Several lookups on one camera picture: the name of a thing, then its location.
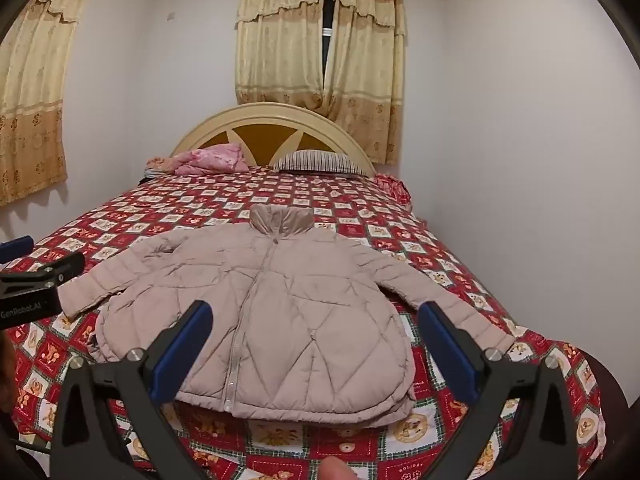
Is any pink puffer jacket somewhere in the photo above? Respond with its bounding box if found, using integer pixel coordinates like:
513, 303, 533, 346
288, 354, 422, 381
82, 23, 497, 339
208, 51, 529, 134
60, 205, 513, 427

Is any person's left hand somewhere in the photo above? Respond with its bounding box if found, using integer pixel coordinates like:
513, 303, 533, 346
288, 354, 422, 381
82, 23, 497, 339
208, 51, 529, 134
0, 330, 17, 414

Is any person's right hand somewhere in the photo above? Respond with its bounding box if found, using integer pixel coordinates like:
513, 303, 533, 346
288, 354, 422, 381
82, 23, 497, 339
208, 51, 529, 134
318, 456, 358, 480

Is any red patchwork bear bedspread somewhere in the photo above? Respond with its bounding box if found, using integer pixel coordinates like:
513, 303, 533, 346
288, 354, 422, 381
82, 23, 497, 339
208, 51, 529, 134
10, 168, 606, 479

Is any yellow side curtain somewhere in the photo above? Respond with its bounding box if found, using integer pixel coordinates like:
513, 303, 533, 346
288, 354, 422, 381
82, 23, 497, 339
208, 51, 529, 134
1, 0, 85, 206

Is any pink folded blanket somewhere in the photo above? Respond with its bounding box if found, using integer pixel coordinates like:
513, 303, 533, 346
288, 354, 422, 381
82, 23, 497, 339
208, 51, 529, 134
144, 143, 248, 178

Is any cream arched headboard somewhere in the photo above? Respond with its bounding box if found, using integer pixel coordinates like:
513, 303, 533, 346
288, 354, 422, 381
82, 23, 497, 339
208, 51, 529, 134
172, 102, 375, 177

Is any striped pillow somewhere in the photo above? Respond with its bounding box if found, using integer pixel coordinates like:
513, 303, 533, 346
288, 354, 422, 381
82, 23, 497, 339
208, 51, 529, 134
273, 150, 366, 176

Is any yellow window curtain left panel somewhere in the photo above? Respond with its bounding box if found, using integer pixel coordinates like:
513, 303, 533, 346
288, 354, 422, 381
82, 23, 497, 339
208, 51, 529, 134
235, 0, 324, 110

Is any yellow window curtain panel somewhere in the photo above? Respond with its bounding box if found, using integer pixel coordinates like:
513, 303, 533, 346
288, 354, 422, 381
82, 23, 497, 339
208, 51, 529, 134
235, 0, 324, 110
322, 0, 406, 165

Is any yellow window curtain right panel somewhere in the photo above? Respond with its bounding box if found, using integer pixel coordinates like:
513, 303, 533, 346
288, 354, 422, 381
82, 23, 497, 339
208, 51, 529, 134
322, 0, 406, 165

